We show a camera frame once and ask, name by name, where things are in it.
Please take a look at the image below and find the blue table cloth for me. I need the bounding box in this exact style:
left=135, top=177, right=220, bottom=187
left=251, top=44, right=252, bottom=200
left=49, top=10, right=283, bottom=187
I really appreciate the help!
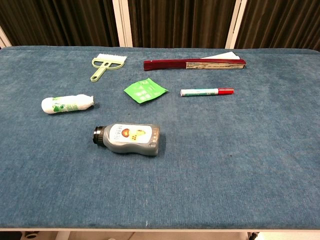
left=0, top=45, right=320, bottom=229

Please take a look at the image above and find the grey bottle with black cap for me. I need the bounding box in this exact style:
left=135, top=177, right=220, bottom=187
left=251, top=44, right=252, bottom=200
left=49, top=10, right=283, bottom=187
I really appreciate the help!
left=93, top=122, right=161, bottom=157

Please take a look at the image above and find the dark red folded fan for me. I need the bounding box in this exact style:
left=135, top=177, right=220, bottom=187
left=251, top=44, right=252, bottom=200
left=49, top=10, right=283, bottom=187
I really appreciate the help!
left=143, top=51, right=247, bottom=72

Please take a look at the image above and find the white frame post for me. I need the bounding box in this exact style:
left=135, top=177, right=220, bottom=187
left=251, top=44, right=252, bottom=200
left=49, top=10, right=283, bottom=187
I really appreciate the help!
left=224, top=0, right=248, bottom=50
left=0, top=25, right=13, bottom=49
left=111, top=0, right=134, bottom=48

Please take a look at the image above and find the green foil sachet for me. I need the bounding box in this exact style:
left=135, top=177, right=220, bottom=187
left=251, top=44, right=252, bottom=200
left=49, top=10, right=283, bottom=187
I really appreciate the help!
left=123, top=77, right=170, bottom=104

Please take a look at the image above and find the dark pleated curtain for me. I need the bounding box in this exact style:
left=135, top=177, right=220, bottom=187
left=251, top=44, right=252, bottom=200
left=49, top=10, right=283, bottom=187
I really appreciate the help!
left=0, top=0, right=320, bottom=50

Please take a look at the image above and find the white bottle with green print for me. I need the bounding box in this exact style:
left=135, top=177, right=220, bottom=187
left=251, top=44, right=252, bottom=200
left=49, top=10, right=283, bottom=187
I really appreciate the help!
left=41, top=93, right=95, bottom=116

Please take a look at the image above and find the white marker with red cap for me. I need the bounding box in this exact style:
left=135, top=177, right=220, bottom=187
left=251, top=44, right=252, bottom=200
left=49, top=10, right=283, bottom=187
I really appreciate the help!
left=180, top=87, right=235, bottom=97

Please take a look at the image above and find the light green small brush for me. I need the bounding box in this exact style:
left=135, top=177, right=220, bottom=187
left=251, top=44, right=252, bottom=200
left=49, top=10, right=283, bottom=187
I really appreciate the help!
left=90, top=53, right=128, bottom=83

